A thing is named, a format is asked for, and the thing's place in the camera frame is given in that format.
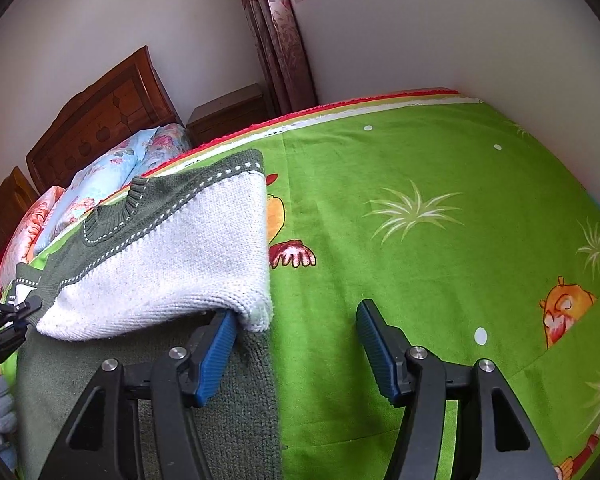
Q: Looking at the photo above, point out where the red floral curtain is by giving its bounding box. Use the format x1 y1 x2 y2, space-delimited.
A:
240 0 317 115

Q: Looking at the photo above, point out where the pink floral quilt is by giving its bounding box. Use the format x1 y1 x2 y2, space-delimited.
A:
0 185 65 292

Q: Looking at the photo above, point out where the small wooden headboard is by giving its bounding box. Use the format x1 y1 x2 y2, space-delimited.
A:
0 166 40 253

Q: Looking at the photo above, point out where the large wooden headboard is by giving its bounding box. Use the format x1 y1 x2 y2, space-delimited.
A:
26 46 181 193

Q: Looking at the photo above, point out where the blue floral quilt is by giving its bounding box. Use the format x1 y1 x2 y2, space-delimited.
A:
33 124 193 256

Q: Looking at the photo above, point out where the green cartoon bed sheet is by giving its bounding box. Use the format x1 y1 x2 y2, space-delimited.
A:
140 90 600 479

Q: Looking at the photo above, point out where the green and white knit sweater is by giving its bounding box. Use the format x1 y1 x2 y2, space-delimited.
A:
8 150 282 479

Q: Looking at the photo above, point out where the dark wooden nightstand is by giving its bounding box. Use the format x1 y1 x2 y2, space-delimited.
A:
186 84 270 146

